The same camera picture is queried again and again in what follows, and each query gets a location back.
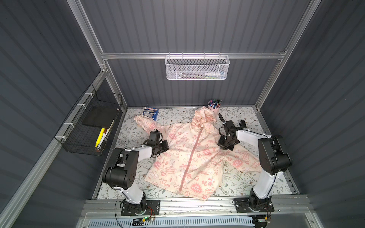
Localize pink patterned hooded jacket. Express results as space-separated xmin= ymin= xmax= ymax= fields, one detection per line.
xmin=134 ymin=106 xmax=262 ymax=200

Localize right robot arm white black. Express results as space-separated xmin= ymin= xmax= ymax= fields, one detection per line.
xmin=218 ymin=114 xmax=292 ymax=212

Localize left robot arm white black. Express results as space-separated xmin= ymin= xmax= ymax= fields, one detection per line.
xmin=102 ymin=129 xmax=169 ymax=214

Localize pink pen cup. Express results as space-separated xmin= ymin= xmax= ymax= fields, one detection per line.
xmin=208 ymin=104 xmax=220 ymax=112

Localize pens in pink cup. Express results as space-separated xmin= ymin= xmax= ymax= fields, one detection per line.
xmin=208 ymin=99 xmax=222 ymax=106

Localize blue sticker book pack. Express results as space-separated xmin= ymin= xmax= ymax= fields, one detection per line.
xmin=142 ymin=106 xmax=159 ymax=121

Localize white tube in mesh basket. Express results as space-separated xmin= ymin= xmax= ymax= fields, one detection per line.
xmin=204 ymin=71 xmax=226 ymax=80

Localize floral table mat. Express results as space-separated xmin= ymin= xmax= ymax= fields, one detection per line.
xmin=96 ymin=106 xmax=294 ymax=200

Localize yellow highlighter marker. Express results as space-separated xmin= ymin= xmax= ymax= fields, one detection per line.
xmin=95 ymin=128 xmax=106 ymax=148

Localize white wire mesh basket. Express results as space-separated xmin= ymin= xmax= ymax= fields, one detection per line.
xmin=165 ymin=54 xmax=230 ymax=80

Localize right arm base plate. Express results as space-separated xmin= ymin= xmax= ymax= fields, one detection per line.
xmin=232 ymin=197 xmax=275 ymax=213

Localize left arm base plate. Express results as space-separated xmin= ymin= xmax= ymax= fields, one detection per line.
xmin=119 ymin=200 xmax=161 ymax=216

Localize black wire wall basket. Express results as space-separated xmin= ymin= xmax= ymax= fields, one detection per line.
xmin=55 ymin=86 xmax=123 ymax=156

